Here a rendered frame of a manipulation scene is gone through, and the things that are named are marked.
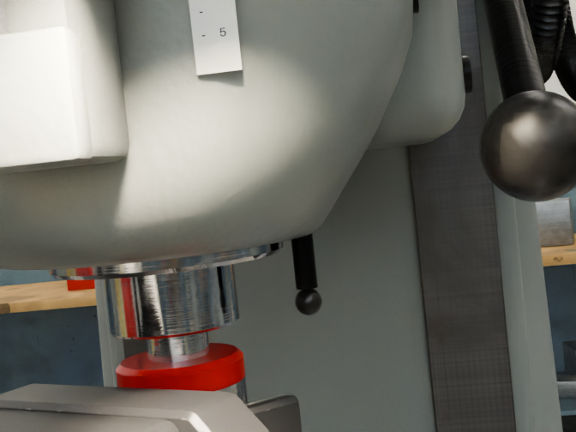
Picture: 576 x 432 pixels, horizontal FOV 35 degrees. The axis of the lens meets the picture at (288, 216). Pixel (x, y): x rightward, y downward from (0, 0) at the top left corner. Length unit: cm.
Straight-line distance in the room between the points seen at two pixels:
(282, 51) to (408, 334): 48
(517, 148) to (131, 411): 14
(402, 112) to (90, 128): 23
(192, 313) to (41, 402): 6
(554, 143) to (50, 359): 481
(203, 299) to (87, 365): 463
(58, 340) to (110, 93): 475
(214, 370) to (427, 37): 19
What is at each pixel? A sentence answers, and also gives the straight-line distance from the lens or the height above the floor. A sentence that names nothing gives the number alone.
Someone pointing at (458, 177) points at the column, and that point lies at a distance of 69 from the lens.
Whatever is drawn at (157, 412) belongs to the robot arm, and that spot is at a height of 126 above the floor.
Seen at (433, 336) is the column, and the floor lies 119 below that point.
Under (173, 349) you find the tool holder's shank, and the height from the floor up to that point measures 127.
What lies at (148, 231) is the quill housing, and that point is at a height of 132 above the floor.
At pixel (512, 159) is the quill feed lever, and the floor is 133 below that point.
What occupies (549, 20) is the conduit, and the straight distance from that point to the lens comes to 54.
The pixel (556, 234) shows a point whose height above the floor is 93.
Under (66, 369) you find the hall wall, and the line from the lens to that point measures 498.
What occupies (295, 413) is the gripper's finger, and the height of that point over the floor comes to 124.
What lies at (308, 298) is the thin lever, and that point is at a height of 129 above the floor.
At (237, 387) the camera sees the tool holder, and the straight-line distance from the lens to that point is 33.
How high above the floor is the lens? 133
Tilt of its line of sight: 3 degrees down
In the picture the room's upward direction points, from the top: 6 degrees counter-clockwise
